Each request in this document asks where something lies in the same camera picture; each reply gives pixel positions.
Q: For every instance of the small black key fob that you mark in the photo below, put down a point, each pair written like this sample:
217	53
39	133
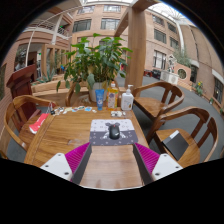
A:
52	112

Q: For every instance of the small white sticker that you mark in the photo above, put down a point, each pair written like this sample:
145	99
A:
94	111

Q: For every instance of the grey white printed mouse pad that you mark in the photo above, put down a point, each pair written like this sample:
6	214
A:
98	133

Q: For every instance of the white outdoor sculpture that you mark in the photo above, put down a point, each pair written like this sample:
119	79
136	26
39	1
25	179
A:
170	73

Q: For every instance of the cream sticker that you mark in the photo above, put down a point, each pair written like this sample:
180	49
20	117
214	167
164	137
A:
68	109

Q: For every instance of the green plant in white pot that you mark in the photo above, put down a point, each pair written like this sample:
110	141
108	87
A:
96	60

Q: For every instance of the blue tube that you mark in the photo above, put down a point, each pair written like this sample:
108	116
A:
99	98

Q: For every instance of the black computer mouse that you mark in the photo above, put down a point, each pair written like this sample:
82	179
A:
114	132

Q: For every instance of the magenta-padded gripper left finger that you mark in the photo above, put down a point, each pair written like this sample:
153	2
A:
60	165

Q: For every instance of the yellow liquid bottle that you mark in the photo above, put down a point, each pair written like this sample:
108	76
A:
112	98

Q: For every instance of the dark grey notebook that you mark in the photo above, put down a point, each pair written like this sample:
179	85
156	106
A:
175	145

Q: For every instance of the light blue sticker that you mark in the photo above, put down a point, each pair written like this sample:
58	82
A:
88	109

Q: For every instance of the yellow flowering plant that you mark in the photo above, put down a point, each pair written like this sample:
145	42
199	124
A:
199	89

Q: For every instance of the white crumpled wrapper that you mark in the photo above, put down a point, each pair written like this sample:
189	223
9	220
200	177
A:
118	113

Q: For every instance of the dark red wooden lectern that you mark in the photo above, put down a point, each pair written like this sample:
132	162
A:
21	85

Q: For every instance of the orange round sticker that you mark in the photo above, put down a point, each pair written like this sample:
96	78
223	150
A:
81	107

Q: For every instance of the dark bust statue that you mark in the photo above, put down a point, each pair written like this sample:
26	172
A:
20	60

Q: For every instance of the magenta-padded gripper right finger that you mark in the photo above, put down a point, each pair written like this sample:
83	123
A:
163	165

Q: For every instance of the red paper packet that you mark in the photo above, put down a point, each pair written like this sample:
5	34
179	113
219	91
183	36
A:
38	124

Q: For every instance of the white pump bottle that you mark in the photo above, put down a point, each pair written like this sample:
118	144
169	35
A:
127	101

